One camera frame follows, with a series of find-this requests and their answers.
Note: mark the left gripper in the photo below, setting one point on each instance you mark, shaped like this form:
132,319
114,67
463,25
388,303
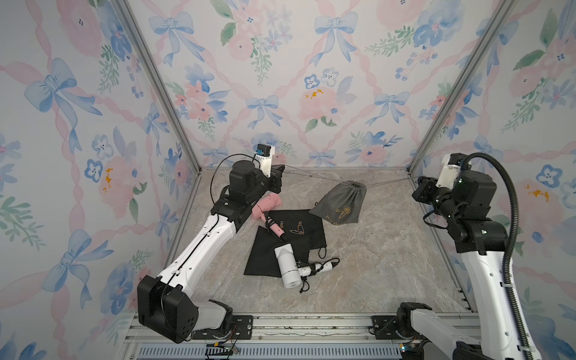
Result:
274,179

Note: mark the grey drawstring pouch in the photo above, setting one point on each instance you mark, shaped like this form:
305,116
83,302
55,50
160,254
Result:
343,203

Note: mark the pink hair dryer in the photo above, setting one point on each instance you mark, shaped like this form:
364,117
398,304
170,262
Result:
261,211

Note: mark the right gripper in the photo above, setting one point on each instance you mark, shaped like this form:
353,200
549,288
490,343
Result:
423,191

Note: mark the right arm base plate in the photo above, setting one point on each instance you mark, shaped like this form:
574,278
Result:
387,327

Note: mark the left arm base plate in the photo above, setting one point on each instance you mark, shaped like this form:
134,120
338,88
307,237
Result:
235,327

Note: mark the white hair dryer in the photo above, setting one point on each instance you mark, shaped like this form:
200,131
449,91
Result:
293,275

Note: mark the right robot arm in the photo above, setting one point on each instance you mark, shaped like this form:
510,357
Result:
463,199

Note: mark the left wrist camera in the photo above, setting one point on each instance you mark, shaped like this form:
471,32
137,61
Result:
264,154

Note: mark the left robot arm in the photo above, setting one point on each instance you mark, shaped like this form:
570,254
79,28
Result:
165,303

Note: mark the plain black pouch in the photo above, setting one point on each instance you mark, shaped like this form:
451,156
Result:
262,260

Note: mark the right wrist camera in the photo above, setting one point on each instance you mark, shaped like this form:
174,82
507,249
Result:
451,167

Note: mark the aluminium front rail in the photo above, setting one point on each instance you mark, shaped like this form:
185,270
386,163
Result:
283,336

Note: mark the black pouch with gold logo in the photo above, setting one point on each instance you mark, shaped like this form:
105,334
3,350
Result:
296,223

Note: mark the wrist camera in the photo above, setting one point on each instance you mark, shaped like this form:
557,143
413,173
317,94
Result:
451,167
264,154

